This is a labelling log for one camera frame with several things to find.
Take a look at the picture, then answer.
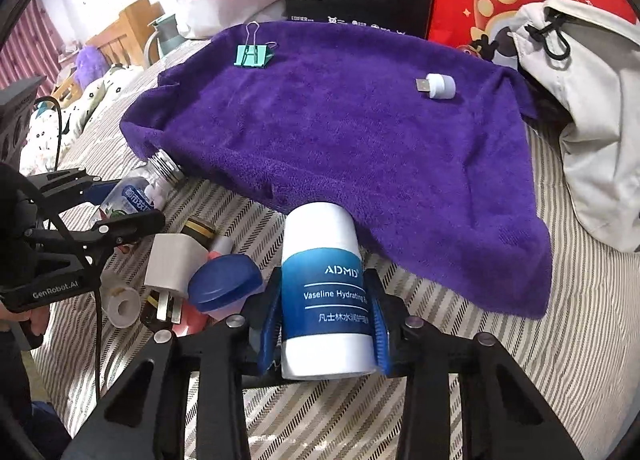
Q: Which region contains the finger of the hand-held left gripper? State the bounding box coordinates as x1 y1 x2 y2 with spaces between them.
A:
25 167 122 205
30 211 167 268

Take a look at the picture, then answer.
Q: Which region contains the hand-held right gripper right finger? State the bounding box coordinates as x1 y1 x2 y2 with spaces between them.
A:
360 267 586 460

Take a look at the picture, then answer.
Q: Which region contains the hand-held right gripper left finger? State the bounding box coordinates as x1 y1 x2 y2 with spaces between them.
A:
60 265 286 460

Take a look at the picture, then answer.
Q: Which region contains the clear plastic bottle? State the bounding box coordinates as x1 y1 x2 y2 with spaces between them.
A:
97 150 186 251

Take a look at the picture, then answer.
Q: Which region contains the white charger plug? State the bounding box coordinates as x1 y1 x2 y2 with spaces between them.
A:
143 233 208 323

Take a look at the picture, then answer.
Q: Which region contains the white and blue lotion bottle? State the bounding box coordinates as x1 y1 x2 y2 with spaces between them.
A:
280 203 379 381

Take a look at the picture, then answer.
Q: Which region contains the black and gold tube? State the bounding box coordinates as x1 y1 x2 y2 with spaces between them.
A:
181 219 217 245

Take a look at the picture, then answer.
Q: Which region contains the white tape roll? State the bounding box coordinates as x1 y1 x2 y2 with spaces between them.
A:
102 285 142 328

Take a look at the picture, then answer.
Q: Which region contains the pink tube with grey ends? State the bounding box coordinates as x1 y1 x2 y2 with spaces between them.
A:
172 237 236 338

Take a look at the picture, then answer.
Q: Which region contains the person's left forearm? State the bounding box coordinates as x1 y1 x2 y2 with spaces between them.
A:
0 335 71 460

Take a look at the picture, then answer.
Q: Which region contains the person's left hand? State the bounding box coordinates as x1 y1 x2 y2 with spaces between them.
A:
0 300 48 343

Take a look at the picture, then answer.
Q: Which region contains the blue lidded container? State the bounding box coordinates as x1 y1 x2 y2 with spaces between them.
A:
188 255 264 321

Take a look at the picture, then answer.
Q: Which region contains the white printed blanket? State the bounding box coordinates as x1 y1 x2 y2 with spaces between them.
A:
25 64 146 175

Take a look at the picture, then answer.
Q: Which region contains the purple plush toy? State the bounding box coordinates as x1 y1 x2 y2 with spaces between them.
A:
75 44 108 90

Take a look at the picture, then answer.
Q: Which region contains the red striped curtain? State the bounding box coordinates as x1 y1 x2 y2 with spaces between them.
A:
0 0 66 90

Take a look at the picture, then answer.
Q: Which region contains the teal jug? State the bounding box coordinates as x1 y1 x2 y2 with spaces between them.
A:
145 14 181 65

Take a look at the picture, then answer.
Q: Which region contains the wooden chair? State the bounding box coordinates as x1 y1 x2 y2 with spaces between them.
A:
52 0 166 100

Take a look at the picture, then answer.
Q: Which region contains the purple towel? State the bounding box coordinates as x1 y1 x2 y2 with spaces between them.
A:
120 21 552 321

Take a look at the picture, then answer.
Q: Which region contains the green binder clip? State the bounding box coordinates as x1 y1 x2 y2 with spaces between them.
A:
232 22 278 69

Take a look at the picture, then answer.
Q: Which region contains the white USB night light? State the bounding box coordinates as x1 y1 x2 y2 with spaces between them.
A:
416 73 457 101

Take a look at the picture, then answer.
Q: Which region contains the white drawstring bag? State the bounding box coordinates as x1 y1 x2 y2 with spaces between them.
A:
507 0 640 253

